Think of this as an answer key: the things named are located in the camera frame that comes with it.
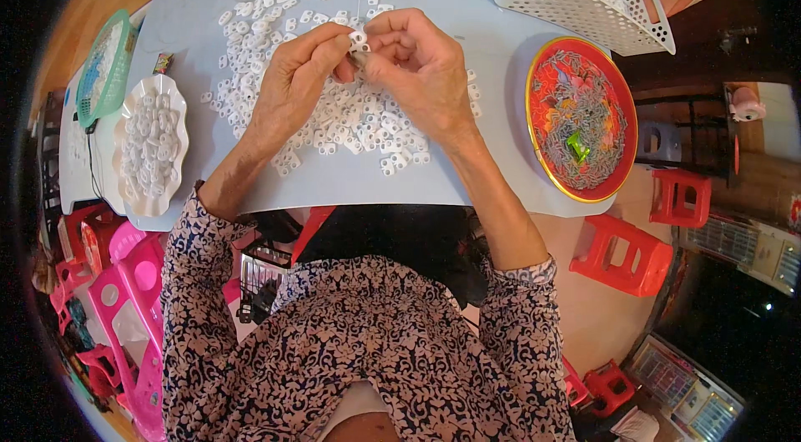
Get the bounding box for person's right hand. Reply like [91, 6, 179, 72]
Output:
[362, 8, 481, 150]

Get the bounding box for person's left hand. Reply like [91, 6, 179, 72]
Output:
[246, 23, 355, 153]

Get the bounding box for grey table mat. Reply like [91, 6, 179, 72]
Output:
[122, 0, 618, 234]

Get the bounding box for pile of white plastic parts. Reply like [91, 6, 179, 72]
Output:
[200, 0, 484, 179]

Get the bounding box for red table leg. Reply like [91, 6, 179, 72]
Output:
[290, 205, 338, 265]

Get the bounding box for heap of assembled white buckles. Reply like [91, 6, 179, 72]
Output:
[120, 91, 183, 200]

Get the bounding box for heap of metal spring clips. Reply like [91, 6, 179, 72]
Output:
[534, 50, 629, 190]

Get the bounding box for person's legs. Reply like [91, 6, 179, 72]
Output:
[293, 204, 496, 308]

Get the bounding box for green foil wrapper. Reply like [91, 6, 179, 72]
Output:
[566, 131, 592, 165]

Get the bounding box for green plastic basket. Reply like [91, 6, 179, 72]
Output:
[76, 9, 134, 130]

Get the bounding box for white scalloped plate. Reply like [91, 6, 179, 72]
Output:
[113, 74, 190, 219]

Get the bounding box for red round tray gold rim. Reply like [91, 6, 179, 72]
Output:
[525, 35, 640, 204]

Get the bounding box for white flat tray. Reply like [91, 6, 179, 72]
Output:
[59, 65, 127, 215]

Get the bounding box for red plastic stool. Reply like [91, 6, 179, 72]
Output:
[649, 167, 713, 229]
[569, 213, 675, 298]
[584, 359, 637, 419]

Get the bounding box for grey plastic stool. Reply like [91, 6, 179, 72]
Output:
[635, 121, 683, 163]

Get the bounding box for person's body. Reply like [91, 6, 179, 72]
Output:
[161, 182, 578, 442]

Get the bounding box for pink toy figure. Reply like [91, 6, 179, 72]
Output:
[728, 86, 768, 123]

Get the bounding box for pink plastic stool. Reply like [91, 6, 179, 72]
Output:
[560, 354, 590, 409]

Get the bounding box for shelf of packed goods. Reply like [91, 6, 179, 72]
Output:
[678, 209, 801, 297]

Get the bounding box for carton of packed goods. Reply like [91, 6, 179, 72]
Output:
[625, 333, 747, 442]

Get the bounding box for white cloth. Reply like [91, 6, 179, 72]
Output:
[610, 407, 662, 442]

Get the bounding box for black wire basket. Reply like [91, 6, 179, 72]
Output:
[236, 234, 296, 326]

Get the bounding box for black cable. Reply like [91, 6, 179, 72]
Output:
[85, 119, 105, 202]

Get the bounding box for black metal frame table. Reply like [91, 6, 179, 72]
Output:
[633, 90, 741, 181]

